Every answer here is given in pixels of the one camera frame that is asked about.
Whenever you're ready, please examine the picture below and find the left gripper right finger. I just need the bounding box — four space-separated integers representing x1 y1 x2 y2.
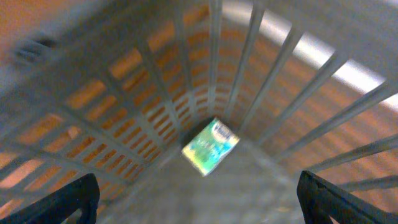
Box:
297 170 397 224

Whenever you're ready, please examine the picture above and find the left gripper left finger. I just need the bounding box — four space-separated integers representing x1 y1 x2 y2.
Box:
1 173 100 224

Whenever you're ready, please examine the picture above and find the small green tissue packet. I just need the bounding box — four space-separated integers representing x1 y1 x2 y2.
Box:
182 118 240 177

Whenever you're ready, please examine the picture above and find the grey plastic mesh basket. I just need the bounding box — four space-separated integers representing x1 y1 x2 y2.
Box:
1 1 397 223

